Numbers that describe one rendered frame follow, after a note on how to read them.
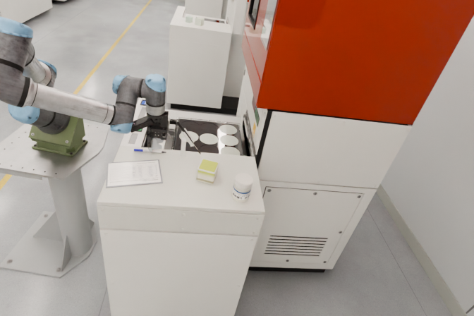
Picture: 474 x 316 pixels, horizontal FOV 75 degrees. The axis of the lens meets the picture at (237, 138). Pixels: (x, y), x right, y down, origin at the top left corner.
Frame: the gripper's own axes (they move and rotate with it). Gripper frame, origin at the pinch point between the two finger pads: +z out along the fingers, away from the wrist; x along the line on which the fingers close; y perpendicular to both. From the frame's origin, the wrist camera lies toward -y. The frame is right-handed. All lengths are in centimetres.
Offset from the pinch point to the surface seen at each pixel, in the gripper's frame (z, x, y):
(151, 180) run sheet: 0.4, -18.6, 3.4
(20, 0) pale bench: 82, 427, -266
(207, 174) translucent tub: -4.3, -17.7, 25.1
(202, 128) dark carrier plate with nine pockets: 9.9, 33.9, 23.4
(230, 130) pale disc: 10, 34, 39
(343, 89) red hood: -38, 5, 79
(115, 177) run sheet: 0.5, -18.4, -10.3
